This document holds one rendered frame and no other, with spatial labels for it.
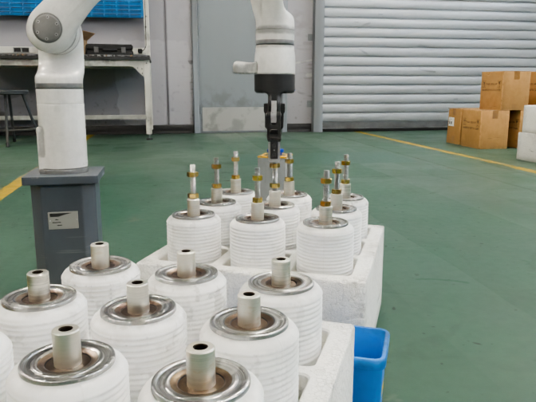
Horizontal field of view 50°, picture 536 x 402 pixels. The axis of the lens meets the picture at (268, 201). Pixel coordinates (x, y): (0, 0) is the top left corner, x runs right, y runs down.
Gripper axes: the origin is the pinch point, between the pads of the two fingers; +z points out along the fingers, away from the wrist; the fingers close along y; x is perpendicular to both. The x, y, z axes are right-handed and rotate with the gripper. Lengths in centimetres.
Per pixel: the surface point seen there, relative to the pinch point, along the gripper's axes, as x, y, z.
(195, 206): 13.4, -9.8, 8.7
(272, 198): 0.3, -1.0, 8.8
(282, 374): -3, -59, 14
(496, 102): -164, 357, -1
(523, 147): -157, 279, 26
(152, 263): 20.1, -14.9, 17.7
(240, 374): 1, -66, 10
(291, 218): -3.4, -3.4, 12.2
